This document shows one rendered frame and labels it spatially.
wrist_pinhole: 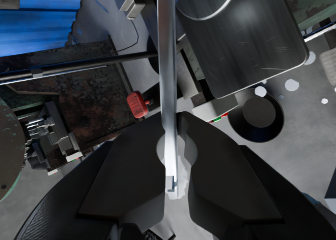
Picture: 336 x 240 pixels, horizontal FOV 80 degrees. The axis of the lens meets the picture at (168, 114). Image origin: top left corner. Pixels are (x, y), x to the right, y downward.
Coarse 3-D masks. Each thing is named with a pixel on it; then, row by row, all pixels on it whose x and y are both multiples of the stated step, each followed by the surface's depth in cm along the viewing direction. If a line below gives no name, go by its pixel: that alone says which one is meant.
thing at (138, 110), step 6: (132, 96) 54; (138, 96) 52; (132, 102) 55; (138, 102) 53; (144, 102) 53; (132, 108) 56; (138, 108) 54; (144, 108) 52; (138, 114) 54; (144, 114) 53
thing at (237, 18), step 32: (192, 0) 30; (224, 0) 26; (256, 0) 24; (192, 32) 32; (224, 32) 28; (256, 32) 25; (288, 32) 23; (224, 64) 30; (256, 64) 27; (288, 64) 24; (224, 96) 32
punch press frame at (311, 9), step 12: (288, 0) 33; (300, 0) 32; (312, 0) 31; (324, 0) 30; (300, 12) 32; (312, 12) 31; (324, 12) 33; (300, 24) 35; (312, 24) 42; (312, 36) 69; (192, 60) 50
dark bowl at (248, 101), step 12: (240, 96) 110; (252, 96) 109; (264, 96) 103; (240, 108) 116; (252, 108) 111; (264, 108) 107; (276, 108) 100; (228, 120) 117; (240, 120) 117; (252, 120) 114; (264, 120) 109; (276, 120) 102; (240, 132) 115; (252, 132) 113; (264, 132) 108; (276, 132) 101
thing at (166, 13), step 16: (160, 0) 10; (160, 16) 10; (160, 32) 10; (160, 48) 10; (160, 64) 10; (160, 80) 10; (160, 96) 10; (176, 96) 30; (176, 112) 20; (176, 128) 15; (176, 144) 13; (176, 160) 13; (176, 176) 14; (176, 192) 16
